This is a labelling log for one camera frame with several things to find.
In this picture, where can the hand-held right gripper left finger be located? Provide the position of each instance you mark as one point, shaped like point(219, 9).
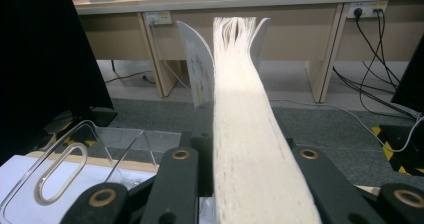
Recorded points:
point(205, 150)

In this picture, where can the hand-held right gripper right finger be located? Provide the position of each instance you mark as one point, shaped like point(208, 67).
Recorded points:
point(290, 143)

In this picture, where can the thick white book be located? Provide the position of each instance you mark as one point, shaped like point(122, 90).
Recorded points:
point(240, 117)

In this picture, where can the clear acrylic book rack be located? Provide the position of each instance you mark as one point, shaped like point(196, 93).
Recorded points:
point(95, 157)

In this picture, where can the beige wooden desk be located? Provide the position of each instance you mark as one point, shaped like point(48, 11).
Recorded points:
point(290, 44)

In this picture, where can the black yellow striped stand base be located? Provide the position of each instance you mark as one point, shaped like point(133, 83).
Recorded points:
point(400, 157)
point(100, 115)

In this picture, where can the black curtain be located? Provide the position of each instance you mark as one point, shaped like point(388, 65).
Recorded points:
point(413, 84)

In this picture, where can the black monitor panel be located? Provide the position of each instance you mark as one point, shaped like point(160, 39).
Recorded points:
point(40, 67)

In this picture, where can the white wall socket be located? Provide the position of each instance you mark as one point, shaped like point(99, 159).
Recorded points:
point(366, 7)
point(158, 18)

